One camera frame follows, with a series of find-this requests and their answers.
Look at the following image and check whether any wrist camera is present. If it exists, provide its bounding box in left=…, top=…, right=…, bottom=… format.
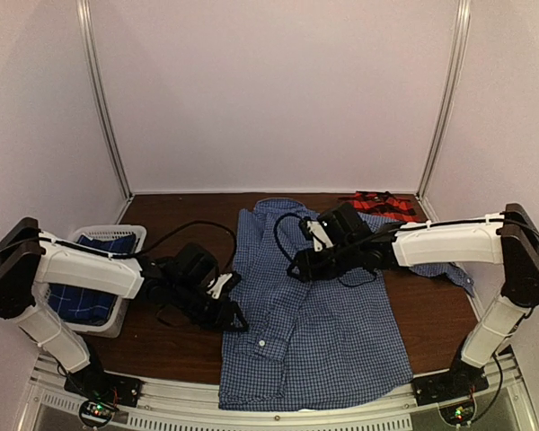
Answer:
left=302, top=220, right=333, bottom=252
left=206, top=271, right=242, bottom=300

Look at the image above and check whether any right aluminium frame post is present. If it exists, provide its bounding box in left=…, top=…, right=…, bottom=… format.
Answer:
left=416, top=0, right=472, bottom=202

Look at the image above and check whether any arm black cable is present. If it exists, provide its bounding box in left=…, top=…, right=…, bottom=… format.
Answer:
left=138, top=219, right=238, bottom=275
left=272, top=211, right=309, bottom=261

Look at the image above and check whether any aluminium frame post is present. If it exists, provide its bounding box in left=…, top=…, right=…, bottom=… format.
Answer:
left=416, top=0, right=472, bottom=202
left=76, top=0, right=133, bottom=199

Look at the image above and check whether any white plastic laundry basket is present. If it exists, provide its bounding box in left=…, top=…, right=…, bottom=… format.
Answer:
left=32, top=224, right=146, bottom=339

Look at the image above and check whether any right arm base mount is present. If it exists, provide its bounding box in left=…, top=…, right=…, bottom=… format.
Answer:
left=411, top=348, right=489, bottom=407

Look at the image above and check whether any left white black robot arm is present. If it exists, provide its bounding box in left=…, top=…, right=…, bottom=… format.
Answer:
left=0, top=217, right=249, bottom=399

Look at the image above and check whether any front aluminium frame rail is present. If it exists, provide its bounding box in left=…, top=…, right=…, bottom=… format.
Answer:
left=17, top=354, right=534, bottom=431

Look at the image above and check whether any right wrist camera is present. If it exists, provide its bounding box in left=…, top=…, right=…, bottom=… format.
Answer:
left=302, top=220, right=333, bottom=252

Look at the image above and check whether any blue small-check long sleeve shirt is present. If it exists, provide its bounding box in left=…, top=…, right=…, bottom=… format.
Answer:
left=217, top=198, right=476, bottom=411

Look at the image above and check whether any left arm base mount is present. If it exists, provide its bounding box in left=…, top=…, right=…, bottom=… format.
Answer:
left=56, top=344, right=143, bottom=408

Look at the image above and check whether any left aluminium frame post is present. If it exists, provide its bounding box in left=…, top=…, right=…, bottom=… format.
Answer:
left=76, top=0, right=133, bottom=199

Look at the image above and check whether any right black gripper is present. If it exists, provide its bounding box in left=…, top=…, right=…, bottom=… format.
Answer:
left=287, top=241, right=360, bottom=284

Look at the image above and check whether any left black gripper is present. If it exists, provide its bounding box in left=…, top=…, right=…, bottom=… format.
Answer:
left=172, top=279, right=250, bottom=332

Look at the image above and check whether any red black plaid shirt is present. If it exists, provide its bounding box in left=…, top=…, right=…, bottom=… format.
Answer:
left=338, top=191, right=422, bottom=222

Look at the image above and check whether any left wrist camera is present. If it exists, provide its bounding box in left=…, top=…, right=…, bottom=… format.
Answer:
left=206, top=271, right=242, bottom=300

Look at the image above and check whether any dark blue plaid shirt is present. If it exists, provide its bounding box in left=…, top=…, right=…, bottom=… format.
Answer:
left=48, top=233, right=137, bottom=326

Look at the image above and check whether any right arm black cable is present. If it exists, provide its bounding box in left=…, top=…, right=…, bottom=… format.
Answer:
left=272, top=211, right=309, bottom=261

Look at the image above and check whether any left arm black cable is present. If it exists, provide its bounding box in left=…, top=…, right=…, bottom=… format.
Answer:
left=138, top=219, right=238, bottom=275

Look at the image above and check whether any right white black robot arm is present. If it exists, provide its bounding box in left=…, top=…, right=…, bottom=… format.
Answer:
left=287, top=204, right=539, bottom=397

